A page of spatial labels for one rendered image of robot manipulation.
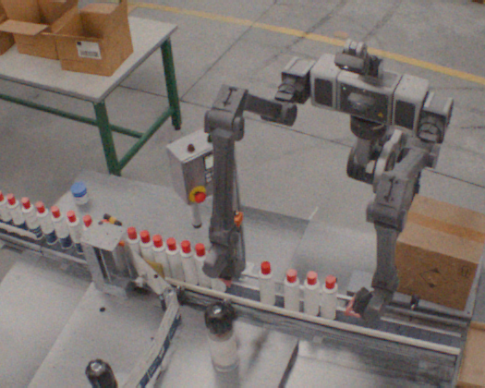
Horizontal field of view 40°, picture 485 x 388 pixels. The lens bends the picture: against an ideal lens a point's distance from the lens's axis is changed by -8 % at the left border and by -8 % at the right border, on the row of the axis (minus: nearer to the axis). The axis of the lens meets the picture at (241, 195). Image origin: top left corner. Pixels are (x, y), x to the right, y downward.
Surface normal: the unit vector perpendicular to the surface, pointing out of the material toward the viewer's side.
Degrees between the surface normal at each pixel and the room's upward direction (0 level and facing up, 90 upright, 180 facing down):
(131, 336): 0
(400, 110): 90
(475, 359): 0
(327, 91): 90
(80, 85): 0
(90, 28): 90
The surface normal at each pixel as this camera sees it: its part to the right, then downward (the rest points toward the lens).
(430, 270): -0.44, 0.65
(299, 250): -0.07, -0.72
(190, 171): 0.55, 0.55
